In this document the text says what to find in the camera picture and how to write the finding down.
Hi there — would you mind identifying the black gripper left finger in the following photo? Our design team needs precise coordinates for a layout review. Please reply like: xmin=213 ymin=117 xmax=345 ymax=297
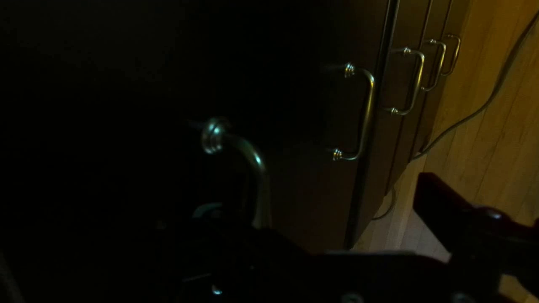
xmin=153 ymin=199 xmax=316 ymax=303

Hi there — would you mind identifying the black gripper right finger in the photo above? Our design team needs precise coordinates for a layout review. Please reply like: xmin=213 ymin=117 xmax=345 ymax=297
xmin=412 ymin=169 xmax=539 ymax=284

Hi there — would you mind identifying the black wooden dresser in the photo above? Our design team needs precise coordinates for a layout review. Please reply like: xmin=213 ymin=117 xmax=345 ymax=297
xmin=0 ymin=0 xmax=474 ymax=303

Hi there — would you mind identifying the thin black floor cable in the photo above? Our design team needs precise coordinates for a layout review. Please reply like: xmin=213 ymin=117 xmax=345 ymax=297
xmin=372 ymin=8 xmax=539 ymax=221

